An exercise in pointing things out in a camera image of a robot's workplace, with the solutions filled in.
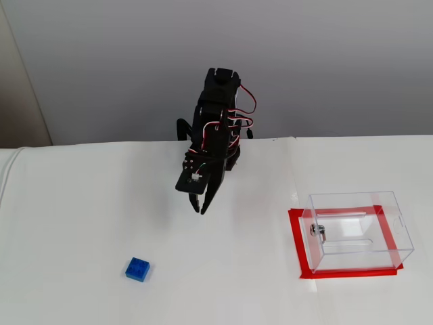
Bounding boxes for thin green white camera wire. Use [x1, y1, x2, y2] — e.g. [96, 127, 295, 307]
[192, 161, 218, 181]

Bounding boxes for silver metal cam lock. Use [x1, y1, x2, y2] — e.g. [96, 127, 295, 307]
[309, 223, 328, 243]

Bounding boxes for red white arm servo cables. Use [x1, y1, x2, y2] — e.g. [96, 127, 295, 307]
[202, 84, 257, 150]

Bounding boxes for red tape frame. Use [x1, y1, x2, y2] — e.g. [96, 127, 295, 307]
[288, 205, 405, 280]

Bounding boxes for transparent plastic box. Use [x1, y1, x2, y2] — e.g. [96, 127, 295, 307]
[302, 191, 415, 274]

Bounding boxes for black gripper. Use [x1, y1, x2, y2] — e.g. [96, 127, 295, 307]
[187, 124, 229, 216]

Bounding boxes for blue lego brick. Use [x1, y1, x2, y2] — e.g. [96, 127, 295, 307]
[123, 257, 152, 282]

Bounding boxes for black wrist camera board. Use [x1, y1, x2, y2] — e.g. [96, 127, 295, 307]
[175, 168, 208, 195]

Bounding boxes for black table clamp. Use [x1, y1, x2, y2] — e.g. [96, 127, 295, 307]
[175, 117, 194, 142]

